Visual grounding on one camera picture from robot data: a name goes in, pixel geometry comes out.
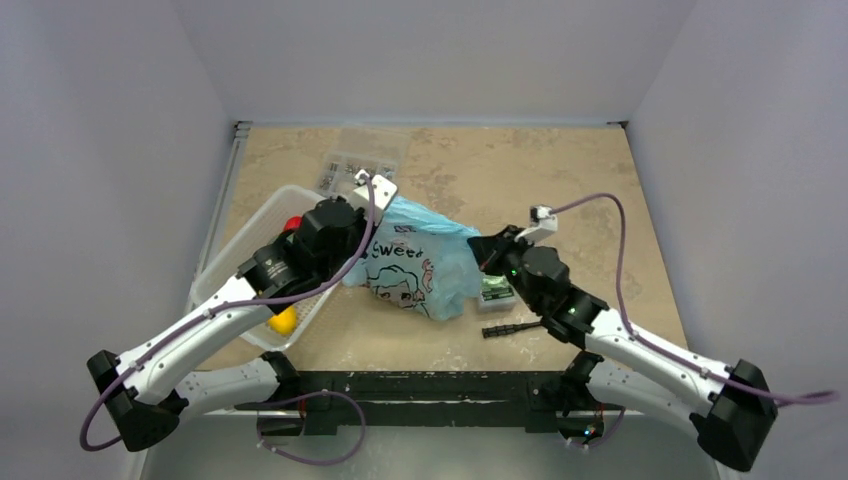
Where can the yellow fake lemon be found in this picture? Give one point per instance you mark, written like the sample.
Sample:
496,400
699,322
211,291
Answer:
285,322

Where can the green circuit board box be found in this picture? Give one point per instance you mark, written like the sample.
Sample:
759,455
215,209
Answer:
496,295

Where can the aluminium frame rail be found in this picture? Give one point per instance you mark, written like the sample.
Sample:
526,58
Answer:
232,165

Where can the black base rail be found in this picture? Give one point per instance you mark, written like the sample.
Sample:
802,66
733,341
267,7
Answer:
535,401

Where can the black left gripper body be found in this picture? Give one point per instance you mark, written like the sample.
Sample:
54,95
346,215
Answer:
326,271

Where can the blue plastic bag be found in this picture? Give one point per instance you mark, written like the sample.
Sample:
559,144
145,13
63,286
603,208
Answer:
420,261

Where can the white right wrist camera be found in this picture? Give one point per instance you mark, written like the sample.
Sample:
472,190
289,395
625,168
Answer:
543,224

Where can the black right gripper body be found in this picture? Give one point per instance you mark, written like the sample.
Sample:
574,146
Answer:
494,244

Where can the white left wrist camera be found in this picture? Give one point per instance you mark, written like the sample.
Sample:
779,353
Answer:
372,189

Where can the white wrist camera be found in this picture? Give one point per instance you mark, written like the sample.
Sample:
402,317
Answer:
372,189
543,224

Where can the red fake fruit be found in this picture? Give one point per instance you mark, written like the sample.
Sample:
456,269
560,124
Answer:
292,224

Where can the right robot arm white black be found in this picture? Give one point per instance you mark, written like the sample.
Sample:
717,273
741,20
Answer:
729,405

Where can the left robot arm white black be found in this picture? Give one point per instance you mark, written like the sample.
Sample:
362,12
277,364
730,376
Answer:
148,391

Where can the white plastic basket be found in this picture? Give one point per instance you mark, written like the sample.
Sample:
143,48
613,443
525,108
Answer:
260,229

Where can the black T-handle tool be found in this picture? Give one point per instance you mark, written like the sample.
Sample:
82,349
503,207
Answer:
508,329

